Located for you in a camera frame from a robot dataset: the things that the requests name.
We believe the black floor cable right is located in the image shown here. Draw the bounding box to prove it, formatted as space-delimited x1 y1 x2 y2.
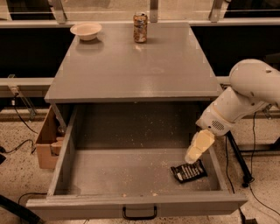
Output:
223 110 280 224

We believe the black rxbar chocolate bar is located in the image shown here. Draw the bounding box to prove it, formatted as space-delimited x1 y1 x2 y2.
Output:
171 159 207 184

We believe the black object bottom left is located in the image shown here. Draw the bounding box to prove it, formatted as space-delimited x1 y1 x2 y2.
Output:
0 195 44 224

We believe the metal window rail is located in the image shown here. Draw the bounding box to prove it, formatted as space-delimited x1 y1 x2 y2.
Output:
0 78 53 98

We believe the cardboard box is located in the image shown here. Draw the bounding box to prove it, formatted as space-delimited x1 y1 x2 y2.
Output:
35 108 64 169

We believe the black stand leg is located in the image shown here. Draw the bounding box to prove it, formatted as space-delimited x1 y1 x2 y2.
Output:
226 131 253 188

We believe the brown drink can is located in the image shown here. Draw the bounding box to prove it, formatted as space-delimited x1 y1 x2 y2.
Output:
133 12 148 43

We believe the black floor cable left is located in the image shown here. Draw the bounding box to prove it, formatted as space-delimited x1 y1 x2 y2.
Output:
0 93 39 156

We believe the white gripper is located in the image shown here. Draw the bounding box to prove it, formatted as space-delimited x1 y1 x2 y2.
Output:
185 104 233 164

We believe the white bowl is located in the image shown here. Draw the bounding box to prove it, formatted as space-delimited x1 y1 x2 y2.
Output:
70 23 102 41

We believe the black floor cable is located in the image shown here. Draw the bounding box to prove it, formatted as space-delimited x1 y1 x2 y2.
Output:
0 93 39 156
223 110 280 224

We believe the grey cabinet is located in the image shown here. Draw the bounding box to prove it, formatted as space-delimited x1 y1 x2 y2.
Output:
45 21 222 123

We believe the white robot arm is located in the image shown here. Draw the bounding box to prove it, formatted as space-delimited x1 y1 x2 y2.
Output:
185 59 280 164

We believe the black drawer handle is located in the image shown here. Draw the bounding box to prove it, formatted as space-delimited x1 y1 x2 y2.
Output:
122 206 158 221

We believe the open grey top drawer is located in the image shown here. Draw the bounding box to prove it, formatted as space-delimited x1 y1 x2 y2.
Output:
26 101 247 221

